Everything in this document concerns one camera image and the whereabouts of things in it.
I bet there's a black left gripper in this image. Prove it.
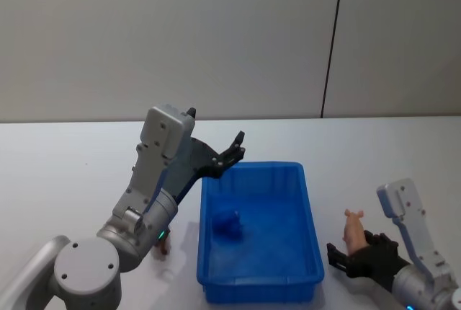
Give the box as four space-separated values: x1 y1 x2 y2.
159 107 247 207

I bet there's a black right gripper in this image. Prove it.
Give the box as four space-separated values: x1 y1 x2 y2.
326 229 412 293

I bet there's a pink toy pig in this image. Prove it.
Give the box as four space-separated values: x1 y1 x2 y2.
341 208 367 254

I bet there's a small blue toy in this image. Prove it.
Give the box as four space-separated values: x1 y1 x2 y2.
212 209 243 240

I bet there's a blue plastic bin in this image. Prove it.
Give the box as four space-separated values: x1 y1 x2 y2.
196 160 326 304

